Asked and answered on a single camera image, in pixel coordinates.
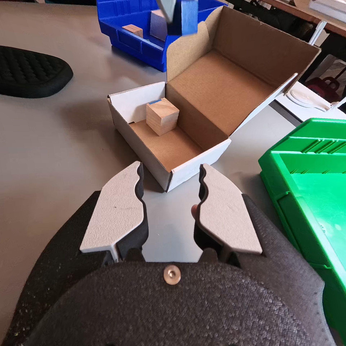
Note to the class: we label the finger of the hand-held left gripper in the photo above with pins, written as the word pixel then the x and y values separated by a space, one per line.
pixel 167 8

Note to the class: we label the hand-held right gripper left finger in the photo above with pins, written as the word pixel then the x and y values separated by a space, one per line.
pixel 116 210

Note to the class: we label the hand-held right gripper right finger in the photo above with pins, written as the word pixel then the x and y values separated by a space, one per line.
pixel 227 216

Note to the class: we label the blue cube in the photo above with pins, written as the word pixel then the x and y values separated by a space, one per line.
pixel 189 16

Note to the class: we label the blue plastic bin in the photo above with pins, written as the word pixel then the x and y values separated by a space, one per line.
pixel 121 13

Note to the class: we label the green plastic bin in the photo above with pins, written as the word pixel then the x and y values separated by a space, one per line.
pixel 310 216

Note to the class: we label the wooden cube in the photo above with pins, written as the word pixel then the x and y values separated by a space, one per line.
pixel 162 117
pixel 132 30

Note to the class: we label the person's right hand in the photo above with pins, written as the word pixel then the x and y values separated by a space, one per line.
pixel 194 212

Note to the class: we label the black mesh cushion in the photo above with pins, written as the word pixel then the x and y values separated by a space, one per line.
pixel 29 73

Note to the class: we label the red plastic cart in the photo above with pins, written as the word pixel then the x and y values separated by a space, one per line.
pixel 324 86

